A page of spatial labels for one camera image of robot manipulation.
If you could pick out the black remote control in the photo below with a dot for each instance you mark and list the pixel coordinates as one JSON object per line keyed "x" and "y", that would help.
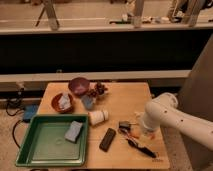
{"x": 107, "y": 139}

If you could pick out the blue sponge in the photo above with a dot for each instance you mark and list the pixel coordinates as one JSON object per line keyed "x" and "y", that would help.
{"x": 73, "y": 131}

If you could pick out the bunch of dark grapes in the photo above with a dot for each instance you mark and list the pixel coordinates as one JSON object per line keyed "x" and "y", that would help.
{"x": 99, "y": 89}

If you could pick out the black dish brush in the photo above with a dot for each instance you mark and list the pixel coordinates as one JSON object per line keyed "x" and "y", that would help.
{"x": 124, "y": 129}

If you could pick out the white paper cup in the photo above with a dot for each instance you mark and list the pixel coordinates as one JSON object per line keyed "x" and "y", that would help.
{"x": 97, "y": 117}

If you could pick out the red bowl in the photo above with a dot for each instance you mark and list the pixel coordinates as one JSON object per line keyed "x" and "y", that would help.
{"x": 56, "y": 107}

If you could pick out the blue box on floor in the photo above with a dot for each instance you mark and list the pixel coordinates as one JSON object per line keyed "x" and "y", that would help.
{"x": 29, "y": 112}

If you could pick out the purple bowl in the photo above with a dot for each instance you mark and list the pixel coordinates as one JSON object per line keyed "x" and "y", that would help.
{"x": 79, "y": 86}

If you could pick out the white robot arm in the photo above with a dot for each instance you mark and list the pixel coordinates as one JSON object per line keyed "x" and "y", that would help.
{"x": 163, "y": 110}

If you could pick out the orange carrot toy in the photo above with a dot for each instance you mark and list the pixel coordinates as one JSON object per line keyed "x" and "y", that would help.
{"x": 148, "y": 136}

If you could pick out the blue cup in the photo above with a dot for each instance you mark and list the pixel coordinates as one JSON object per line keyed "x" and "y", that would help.
{"x": 88, "y": 102}

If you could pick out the green plastic tray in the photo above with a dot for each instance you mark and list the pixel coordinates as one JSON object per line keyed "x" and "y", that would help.
{"x": 44, "y": 144}

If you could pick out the white blue packet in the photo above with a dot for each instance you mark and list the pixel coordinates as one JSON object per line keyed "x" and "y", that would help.
{"x": 64, "y": 101}

